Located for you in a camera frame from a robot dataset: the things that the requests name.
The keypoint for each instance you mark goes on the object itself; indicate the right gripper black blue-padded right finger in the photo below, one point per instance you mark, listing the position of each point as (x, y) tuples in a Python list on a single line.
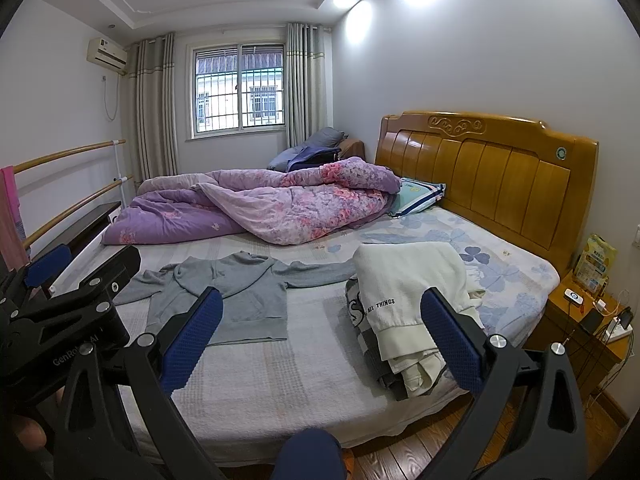
[(548, 437)]

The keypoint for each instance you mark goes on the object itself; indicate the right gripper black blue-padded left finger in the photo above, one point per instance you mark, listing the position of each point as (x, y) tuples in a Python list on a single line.
[(185, 344)]

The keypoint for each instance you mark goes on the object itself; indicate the cream white knit sweater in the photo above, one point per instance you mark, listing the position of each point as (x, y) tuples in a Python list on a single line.
[(392, 279)]

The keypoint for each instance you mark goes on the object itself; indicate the dark blue clothes pile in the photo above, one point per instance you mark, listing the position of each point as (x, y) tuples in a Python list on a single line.
[(321, 148)]

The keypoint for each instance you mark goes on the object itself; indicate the person's left hand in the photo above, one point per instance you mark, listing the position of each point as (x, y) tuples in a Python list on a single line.
[(36, 427)]

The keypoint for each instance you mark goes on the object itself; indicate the patterned bed sheet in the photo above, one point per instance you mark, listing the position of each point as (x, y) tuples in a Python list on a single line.
[(243, 401)]

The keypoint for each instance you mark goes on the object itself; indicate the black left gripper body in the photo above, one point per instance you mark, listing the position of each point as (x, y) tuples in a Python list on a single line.
[(75, 342)]

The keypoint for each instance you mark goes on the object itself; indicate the wooden nightstand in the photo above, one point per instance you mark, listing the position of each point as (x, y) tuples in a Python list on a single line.
[(591, 359)]

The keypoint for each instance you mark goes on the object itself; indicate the grey hooded sweatshirt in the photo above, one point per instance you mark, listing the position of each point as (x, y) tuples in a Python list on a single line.
[(253, 290)]

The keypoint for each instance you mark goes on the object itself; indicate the white power strip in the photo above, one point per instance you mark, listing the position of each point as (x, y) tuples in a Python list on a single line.
[(616, 331)]

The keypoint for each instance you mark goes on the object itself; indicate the small white device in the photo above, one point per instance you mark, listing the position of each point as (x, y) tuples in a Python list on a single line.
[(573, 297)]

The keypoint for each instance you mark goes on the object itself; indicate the black white printed garment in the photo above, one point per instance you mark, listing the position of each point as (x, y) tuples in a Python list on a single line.
[(370, 339)]

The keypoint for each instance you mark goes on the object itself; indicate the black bench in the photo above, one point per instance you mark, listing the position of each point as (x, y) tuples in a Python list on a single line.
[(79, 235)]

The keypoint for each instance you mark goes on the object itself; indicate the blue-padded left gripper finger far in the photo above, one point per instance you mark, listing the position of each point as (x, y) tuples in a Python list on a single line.
[(46, 269)]

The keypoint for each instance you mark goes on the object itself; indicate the yellow green packet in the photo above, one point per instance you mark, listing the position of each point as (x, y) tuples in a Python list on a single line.
[(594, 264)]

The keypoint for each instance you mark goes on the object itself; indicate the dark blue knee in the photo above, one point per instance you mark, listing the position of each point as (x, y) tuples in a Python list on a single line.
[(311, 454)]

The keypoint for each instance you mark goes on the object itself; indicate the pink hanging cloth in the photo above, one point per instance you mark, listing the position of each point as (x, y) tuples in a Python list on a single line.
[(14, 254)]

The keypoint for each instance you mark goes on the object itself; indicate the purple floral quilt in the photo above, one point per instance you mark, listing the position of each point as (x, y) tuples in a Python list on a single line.
[(279, 208)]

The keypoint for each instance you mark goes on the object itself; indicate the wooden bed headboard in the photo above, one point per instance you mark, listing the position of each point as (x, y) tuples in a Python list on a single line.
[(514, 177)]

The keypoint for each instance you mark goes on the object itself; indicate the blue striped pillow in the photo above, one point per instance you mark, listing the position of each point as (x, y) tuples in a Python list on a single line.
[(416, 196)]

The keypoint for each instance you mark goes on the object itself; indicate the barred window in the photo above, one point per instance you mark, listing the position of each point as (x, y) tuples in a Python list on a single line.
[(237, 88)]

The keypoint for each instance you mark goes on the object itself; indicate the left striped curtain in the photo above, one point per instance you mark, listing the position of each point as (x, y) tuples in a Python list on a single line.
[(148, 107)]

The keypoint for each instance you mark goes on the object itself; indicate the striped curtain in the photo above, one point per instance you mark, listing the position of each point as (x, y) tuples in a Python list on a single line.
[(148, 107), (304, 82)]

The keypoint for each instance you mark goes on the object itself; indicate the right striped curtain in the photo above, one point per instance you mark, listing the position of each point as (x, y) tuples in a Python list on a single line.
[(304, 82)]

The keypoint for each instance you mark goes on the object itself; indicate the wooden barre rail lower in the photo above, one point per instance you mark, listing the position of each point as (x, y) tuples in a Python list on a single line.
[(55, 221)]

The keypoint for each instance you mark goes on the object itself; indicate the wooden barre rail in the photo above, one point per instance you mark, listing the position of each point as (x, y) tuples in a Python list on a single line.
[(45, 159), (55, 221)]

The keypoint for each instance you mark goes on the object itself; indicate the wooden barre rail upper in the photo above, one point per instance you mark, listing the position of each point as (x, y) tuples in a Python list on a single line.
[(45, 159)]

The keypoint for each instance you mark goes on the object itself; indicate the wall air conditioner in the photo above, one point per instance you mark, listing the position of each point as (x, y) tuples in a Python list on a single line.
[(105, 53)]

